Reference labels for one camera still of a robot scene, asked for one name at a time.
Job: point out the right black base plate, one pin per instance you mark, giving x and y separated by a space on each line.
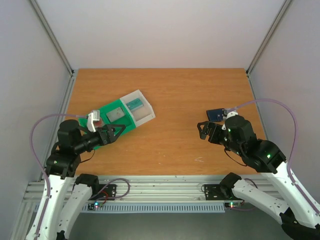
212 192

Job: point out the teal VIP card stack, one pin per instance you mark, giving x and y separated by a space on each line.
135 104

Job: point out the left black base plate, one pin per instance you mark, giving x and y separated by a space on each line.
108 193

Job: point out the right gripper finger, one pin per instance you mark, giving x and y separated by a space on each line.
205 131
207 123

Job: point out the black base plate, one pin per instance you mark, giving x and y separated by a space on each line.
108 193
212 192

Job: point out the red dotted card stack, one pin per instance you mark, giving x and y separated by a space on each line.
98 123

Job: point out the grey floral card stack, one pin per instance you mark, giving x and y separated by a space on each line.
115 114

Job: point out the blue card holder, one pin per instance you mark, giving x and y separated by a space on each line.
215 115

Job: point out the white plastic bin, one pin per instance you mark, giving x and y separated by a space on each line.
142 115

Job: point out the grey slotted cable duct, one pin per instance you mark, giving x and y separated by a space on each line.
135 208

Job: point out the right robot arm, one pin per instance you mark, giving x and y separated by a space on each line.
292 211

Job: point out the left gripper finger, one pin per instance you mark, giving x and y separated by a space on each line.
108 126
116 132

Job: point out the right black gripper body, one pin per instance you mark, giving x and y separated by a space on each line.
213 132

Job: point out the green plastic bin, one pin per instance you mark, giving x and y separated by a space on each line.
126 120

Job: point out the left frame post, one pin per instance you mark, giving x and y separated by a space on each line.
36 7

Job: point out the aluminium frame rail front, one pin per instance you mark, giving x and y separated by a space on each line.
158 188

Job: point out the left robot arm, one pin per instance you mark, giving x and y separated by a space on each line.
64 195

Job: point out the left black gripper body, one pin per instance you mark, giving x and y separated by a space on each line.
105 140

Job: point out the frame post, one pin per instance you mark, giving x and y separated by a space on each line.
269 34
36 7

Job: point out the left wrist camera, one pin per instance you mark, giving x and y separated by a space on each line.
92 118

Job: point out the right frame post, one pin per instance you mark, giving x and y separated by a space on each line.
269 34

